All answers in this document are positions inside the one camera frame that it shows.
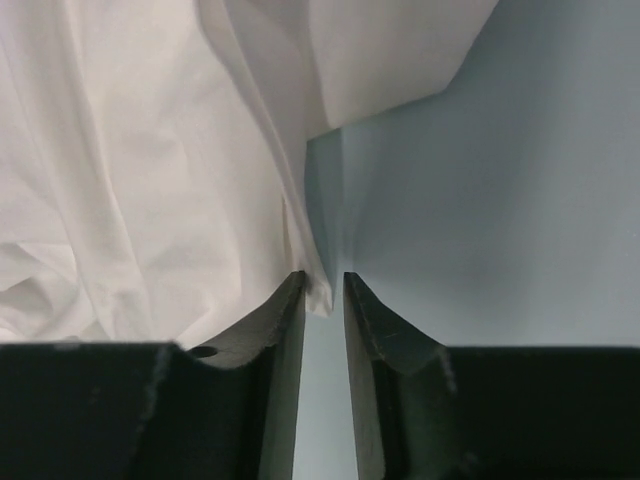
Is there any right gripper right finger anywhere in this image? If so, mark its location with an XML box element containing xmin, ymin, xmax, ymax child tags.
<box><xmin>343</xmin><ymin>272</ymin><xmax>445</xmax><ymax>479</ymax></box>

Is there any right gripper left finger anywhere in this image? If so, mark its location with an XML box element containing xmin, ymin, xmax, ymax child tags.
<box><xmin>174</xmin><ymin>271</ymin><xmax>306</xmax><ymax>479</ymax></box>

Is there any white robot print t-shirt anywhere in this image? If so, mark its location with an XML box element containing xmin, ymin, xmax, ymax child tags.
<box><xmin>1</xmin><ymin>1</ymin><xmax>495</xmax><ymax>347</ymax></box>

